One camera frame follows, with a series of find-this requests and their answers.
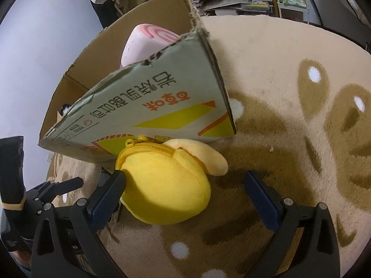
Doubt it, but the person's left forearm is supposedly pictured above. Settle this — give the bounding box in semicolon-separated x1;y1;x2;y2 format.
12;250;32;271

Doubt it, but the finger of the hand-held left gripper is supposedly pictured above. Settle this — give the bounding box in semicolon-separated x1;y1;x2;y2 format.
26;177;84;207
0;136;25;211

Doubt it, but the pink swirl plush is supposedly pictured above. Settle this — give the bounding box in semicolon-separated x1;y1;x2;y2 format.
120;24;182;68

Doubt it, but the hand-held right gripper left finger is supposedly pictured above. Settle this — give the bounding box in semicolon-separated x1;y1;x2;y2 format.
30;170;127;278

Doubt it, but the pile of books and papers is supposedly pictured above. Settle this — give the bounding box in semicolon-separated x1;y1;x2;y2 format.
203;0;274;18

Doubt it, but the pale green cloth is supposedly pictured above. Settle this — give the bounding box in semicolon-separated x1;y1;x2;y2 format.
278;0;307;9

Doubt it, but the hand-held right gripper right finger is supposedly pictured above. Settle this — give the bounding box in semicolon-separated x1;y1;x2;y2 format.
244;171;340;278

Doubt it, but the printed cardboard box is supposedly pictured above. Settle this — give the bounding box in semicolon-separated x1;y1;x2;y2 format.
38;0;237;163

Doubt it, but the black coat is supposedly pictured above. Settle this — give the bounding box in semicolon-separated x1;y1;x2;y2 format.
91;0;122;29

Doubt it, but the beige floral rug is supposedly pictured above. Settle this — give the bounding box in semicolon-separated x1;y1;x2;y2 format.
46;14;371;278

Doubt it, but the white cart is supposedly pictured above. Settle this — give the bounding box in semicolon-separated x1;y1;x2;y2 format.
275;0;312;24

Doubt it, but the beige coat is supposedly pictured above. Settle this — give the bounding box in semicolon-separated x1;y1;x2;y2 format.
112;0;151;18

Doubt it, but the stack of books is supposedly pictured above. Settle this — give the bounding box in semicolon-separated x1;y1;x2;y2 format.
190;0;207;13

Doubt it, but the yellow plush pouch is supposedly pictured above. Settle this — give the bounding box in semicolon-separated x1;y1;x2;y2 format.
115;136;229;225

